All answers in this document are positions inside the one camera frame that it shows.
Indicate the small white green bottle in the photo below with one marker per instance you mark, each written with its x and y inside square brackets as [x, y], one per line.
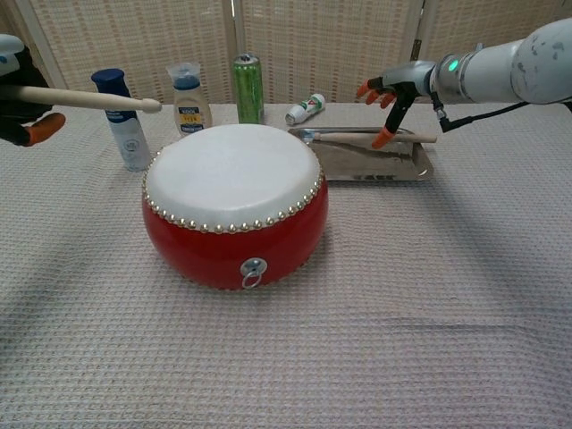
[306, 108]

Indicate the red drum white skin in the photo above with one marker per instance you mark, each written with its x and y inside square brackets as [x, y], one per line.
[232, 179]

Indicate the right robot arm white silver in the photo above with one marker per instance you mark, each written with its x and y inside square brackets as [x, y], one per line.
[514, 67]

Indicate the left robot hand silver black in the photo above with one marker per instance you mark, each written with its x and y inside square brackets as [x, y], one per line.
[18, 67]

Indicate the beige woven tablecloth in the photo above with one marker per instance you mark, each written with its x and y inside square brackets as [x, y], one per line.
[313, 357]

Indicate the brass screen hinge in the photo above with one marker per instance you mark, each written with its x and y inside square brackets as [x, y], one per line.
[417, 48]

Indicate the woven folding screen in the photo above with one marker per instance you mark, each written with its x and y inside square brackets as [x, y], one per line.
[313, 44]

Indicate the tall green drink can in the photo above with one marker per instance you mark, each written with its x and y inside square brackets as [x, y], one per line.
[248, 89]

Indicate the beige sauce bottle blue cap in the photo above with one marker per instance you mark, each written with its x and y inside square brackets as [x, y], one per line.
[191, 107]

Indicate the rectangular steel tray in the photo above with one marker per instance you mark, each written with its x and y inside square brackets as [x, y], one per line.
[366, 163]

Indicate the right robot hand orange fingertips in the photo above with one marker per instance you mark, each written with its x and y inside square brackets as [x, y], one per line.
[411, 78]

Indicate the white bottle dark blue cap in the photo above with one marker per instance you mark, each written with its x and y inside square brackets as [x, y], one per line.
[127, 134]

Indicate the wooden drumstick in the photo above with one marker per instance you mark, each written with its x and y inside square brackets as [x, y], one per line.
[89, 98]
[348, 137]

